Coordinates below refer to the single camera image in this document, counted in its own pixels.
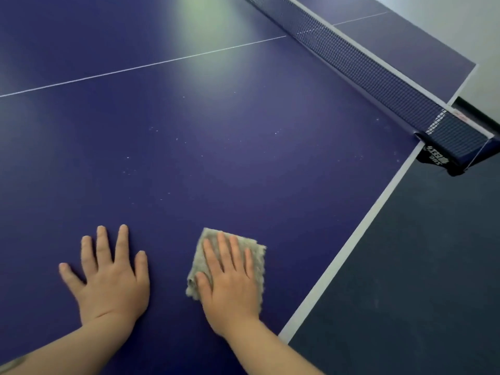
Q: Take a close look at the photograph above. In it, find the dark blue table tennis net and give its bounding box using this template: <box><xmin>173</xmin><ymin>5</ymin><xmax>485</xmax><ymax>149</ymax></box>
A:
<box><xmin>240</xmin><ymin>0</ymin><xmax>495</xmax><ymax>160</ymax></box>

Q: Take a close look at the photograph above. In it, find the person's left forearm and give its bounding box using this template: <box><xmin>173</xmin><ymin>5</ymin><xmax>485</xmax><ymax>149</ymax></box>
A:
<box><xmin>0</xmin><ymin>314</ymin><xmax>138</xmax><ymax>375</ymax></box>

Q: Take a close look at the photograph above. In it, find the person's left hand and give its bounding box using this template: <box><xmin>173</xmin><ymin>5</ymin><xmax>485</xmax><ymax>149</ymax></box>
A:
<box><xmin>58</xmin><ymin>224</ymin><xmax>151</xmax><ymax>327</ymax></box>

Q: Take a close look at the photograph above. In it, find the person's right hand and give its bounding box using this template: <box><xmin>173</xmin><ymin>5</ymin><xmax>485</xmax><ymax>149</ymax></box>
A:
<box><xmin>194</xmin><ymin>231</ymin><xmax>261</xmax><ymax>339</ymax></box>

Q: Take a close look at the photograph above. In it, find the grey cleaning cloth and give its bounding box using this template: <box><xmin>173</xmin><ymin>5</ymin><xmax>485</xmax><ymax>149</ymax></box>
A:
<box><xmin>185</xmin><ymin>227</ymin><xmax>267</xmax><ymax>313</ymax></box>

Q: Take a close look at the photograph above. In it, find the blue table tennis table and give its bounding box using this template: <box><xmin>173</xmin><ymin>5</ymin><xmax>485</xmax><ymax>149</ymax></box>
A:
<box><xmin>0</xmin><ymin>0</ymin><xmax>478</xmax><ymax>375</ymax></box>

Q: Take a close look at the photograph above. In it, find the black net post clamp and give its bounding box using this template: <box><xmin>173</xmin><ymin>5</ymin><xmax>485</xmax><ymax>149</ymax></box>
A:
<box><xmin>414</xmin><ymin>130</ymin><xmax>500</xmax><ymax>177</ymax></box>

